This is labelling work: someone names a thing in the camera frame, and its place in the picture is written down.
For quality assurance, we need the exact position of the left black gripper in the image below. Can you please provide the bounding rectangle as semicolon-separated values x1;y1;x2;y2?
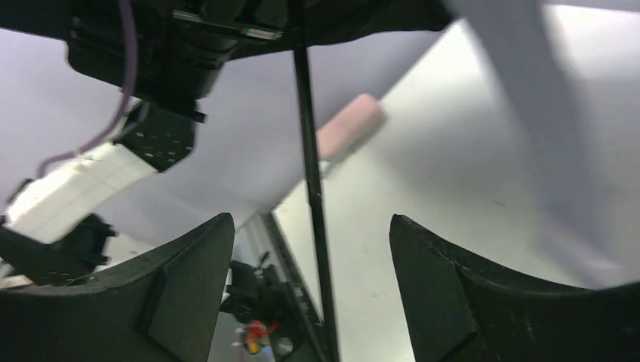
67;10;251;103

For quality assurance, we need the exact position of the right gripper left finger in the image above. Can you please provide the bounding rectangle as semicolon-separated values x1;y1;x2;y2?
1;213;235;361

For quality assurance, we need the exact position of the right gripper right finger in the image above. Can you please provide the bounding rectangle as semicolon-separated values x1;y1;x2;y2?
389;215;639;361

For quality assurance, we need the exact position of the purple umbrella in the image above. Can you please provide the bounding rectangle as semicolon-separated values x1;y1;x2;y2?
0;0;640;362

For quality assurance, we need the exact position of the pink zippered umbrella case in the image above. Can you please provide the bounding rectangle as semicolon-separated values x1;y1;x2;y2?
316;94;386;162

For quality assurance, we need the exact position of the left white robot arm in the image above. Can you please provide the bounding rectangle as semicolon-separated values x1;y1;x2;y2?
1;1;248;285

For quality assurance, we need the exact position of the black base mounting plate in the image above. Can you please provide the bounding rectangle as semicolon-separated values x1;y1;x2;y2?
220;213;328;361

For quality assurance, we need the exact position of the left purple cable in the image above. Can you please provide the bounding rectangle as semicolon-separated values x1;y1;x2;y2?
35;0;140;176

